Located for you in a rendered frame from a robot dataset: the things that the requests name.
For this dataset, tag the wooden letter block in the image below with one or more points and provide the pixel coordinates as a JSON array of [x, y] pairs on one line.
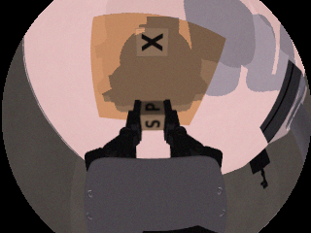
[[152, 115], [152, 41]]

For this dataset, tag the orange flat mat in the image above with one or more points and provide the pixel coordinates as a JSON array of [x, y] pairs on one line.
[[119, 77]]

